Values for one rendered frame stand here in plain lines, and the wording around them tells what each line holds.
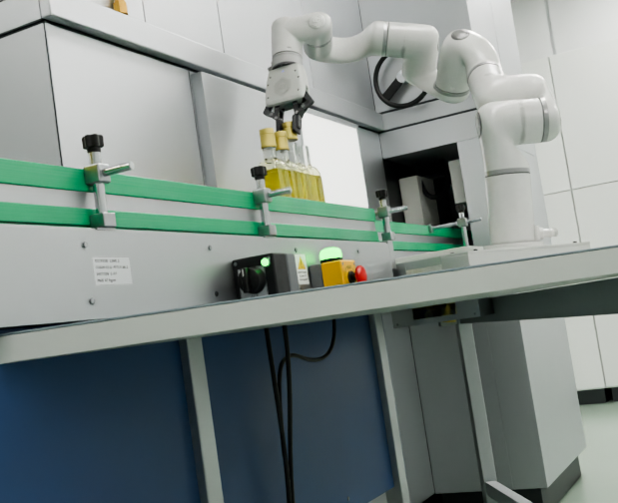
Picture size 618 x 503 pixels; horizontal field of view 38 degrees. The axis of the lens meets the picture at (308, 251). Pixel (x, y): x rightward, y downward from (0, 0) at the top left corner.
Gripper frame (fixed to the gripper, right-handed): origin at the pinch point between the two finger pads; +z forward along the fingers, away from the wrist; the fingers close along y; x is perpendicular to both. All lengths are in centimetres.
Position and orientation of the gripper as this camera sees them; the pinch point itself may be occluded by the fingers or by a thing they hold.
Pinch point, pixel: (289, 127)
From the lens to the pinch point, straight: 216.8
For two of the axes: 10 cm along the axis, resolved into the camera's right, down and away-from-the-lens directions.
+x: 4.6, 2.7, 8.5
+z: 0.3, 9.5, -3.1
